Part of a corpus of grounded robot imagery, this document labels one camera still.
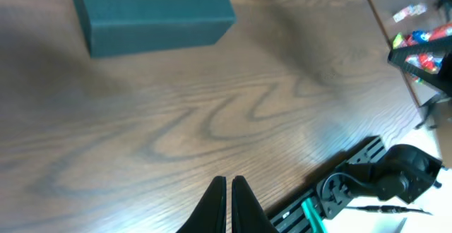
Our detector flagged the black gift box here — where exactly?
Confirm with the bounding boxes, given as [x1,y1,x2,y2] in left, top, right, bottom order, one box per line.
[73,0,236,58]

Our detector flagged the colourful snack packets on shelf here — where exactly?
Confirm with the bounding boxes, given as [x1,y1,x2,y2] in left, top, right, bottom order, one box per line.
[388,23,451,92]

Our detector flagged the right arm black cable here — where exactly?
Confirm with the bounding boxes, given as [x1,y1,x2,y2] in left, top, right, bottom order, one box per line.
[344,204,434,216]

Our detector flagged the black shelf with snacks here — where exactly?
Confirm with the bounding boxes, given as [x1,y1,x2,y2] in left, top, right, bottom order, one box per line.
[387,37,452,130]

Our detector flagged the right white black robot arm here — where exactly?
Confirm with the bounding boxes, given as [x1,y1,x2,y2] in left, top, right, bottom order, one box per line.
[316,144,443,219]

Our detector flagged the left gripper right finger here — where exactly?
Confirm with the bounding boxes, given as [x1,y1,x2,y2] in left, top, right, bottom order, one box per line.
[232,176,278,233]

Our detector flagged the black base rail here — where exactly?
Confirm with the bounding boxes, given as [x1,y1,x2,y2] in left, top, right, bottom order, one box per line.
[266,136,386,233]

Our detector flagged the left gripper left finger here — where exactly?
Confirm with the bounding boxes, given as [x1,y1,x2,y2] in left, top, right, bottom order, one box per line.
[177,176,227,233]

